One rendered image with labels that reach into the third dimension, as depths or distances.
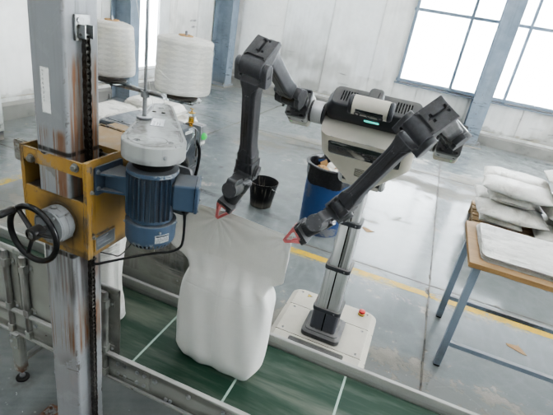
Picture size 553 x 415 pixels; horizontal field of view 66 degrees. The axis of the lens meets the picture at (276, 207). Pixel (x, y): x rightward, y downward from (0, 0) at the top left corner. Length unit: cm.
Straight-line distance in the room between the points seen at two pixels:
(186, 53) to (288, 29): 864
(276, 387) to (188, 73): 130
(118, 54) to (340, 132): 85
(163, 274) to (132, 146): 125
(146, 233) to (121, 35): 59
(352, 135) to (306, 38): 807
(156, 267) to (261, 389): 86
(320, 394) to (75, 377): 96
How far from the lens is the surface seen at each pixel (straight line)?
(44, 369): 257
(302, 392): 196
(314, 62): 971
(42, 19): 129
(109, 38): 144
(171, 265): 230
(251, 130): 140
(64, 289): 157
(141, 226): 132
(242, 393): 190
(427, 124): 121
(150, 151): 120
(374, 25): 944
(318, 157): 402
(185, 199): 128
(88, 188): 132
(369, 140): 173
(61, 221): 136
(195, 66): 128
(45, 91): 132
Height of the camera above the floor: 180
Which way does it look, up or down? 25 degrees down
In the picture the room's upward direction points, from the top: 10 degrees clockwise
